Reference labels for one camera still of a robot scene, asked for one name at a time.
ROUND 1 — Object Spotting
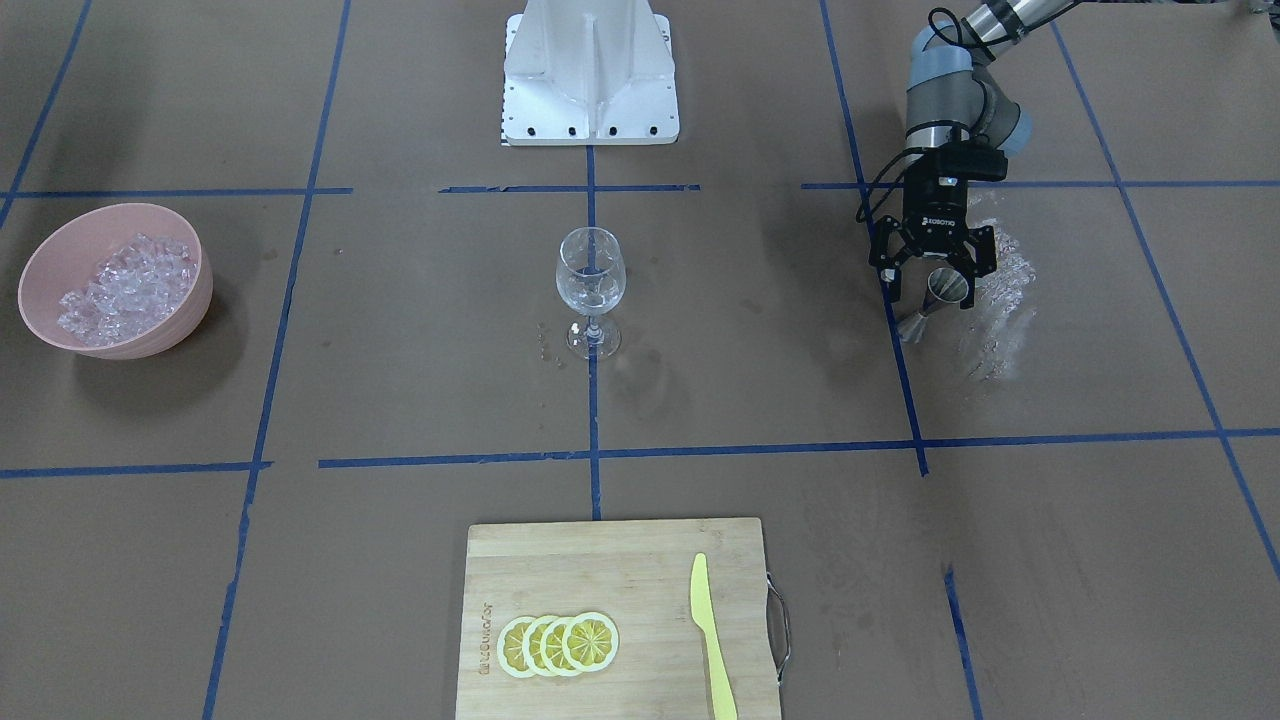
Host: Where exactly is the lemon slice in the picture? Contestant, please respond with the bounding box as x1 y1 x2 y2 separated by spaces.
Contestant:
498 616 538 679
538 618 581 676
521 614 561 676
562 611 620 673

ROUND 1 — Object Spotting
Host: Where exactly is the clear wine glass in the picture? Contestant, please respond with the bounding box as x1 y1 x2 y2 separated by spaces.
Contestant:
556 225 627 360

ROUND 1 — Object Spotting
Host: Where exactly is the pile of ice cubes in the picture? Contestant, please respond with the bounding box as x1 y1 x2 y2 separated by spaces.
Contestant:
58 233 200 347

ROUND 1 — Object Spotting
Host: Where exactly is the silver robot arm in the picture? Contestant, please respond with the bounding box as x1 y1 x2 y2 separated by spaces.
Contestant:
858 1 1076 309

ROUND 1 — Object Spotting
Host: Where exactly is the pink bowl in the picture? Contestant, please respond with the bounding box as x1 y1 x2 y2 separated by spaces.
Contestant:
18 202 212 359

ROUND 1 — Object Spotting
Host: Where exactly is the steel cocktail jigger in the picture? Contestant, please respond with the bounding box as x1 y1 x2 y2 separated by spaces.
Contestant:
897 266 969 345

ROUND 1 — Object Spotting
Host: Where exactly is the yellow plastic knife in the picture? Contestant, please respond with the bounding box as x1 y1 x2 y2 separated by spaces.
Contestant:
689 552 739 719

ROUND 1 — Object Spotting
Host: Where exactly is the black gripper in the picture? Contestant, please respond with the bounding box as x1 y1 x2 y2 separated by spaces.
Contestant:
868 165 997 310

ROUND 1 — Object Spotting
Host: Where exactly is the bamboo cutting board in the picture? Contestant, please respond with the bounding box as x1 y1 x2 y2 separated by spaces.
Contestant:
454 518 782 719

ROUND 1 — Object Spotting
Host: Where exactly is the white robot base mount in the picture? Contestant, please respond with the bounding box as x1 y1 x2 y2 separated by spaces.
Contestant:
500 1 681 147

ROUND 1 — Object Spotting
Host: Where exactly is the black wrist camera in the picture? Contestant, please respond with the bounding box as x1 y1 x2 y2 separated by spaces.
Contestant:
920 140 1009 182

